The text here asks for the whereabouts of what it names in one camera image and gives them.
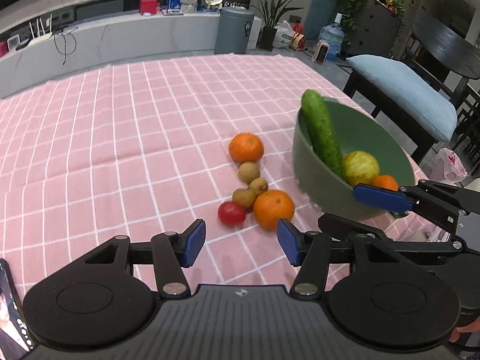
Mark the blue water jug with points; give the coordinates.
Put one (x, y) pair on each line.
(334, 36)

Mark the orange tangerine back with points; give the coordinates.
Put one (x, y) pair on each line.
(246, 147)

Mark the small white heater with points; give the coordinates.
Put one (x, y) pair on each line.
(321, 51)

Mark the dark drawer cabinet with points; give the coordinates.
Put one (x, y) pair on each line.
(376, 30)

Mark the light blue cushion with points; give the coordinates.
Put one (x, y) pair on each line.
(408, 90)

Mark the white plastic bag floor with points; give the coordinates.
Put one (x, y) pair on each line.
(447, 166)

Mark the orange tangerine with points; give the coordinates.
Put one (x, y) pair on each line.
(246, 147)
(272, 206)
(386, 182)

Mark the green cucumber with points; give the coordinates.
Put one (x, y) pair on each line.
(321, 131)

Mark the potted long-leaf plant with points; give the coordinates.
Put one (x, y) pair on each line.
(271, 11)

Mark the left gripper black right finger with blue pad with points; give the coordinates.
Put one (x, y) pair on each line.
(310, 251)

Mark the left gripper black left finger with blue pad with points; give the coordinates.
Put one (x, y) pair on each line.
(173, 251)

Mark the black smartphone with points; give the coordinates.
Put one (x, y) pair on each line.
(15, 339)

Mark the brown longan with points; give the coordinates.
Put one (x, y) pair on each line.
(248, 171)
(259, 186)
(244, 198)

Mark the grey pedal trash bin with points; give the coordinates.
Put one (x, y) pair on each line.
(234, 31)

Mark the pink storage box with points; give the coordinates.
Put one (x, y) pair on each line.
(3, 48)

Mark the green colander bowl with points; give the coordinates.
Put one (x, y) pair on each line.
(355, 131)

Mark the black bench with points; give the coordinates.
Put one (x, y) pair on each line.
(382, 103)

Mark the red box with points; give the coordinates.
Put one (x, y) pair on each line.
(148, 7)

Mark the white wifi router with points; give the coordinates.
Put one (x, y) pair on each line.
(40, 30)

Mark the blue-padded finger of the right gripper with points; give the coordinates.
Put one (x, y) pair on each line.
(385, 199)

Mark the white plastic bag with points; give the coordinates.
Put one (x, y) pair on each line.
(283, 36)

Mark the red tomato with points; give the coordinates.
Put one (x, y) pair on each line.
(231, 214)

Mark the pink checked tablecloth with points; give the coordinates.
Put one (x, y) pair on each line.
(142, 148)

